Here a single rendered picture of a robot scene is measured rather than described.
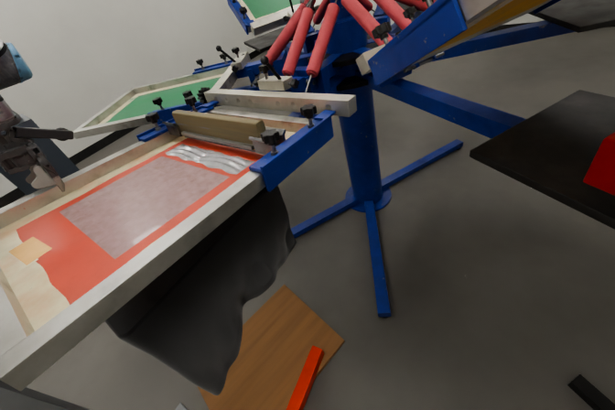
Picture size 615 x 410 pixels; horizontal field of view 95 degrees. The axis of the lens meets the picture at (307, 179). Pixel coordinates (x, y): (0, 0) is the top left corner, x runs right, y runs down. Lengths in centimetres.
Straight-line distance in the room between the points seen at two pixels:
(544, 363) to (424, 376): 45
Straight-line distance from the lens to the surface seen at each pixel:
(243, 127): 79
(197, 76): 202
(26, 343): 58
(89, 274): 69
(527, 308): 168
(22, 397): 112
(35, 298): 72
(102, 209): 88
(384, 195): 203
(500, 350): 157
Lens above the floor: 143
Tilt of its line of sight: 38 degrees down
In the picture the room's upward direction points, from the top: 17 degrees counter-clockwise
